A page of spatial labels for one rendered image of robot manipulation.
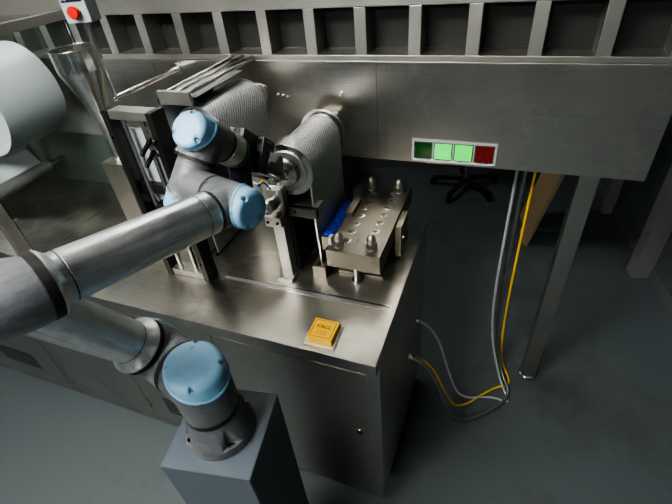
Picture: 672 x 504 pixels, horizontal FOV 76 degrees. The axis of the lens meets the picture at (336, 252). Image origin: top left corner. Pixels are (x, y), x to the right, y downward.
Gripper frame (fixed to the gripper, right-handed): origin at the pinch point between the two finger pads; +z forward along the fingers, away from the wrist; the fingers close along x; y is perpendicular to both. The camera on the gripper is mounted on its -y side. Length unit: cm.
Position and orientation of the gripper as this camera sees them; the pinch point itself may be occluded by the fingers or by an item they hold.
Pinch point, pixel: (273, 179)
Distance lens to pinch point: 114.2
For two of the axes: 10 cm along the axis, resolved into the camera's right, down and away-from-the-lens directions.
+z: 3.2, 0.5, 9.5
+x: -9.3, -1.5, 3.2
